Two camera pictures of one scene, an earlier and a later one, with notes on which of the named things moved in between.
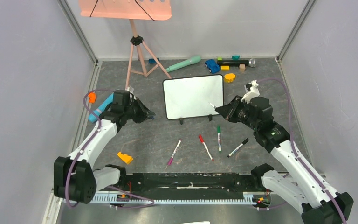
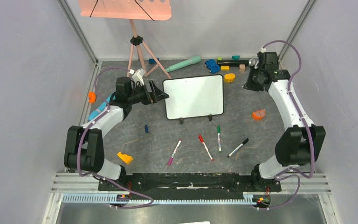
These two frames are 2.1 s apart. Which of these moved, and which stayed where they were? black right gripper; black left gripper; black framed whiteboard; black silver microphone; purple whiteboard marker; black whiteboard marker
Moved: black left gripper; black right gripper
Stayed: black framed whiteboard; black whiteboard marker; black silver microphone; purple whiteboard marker
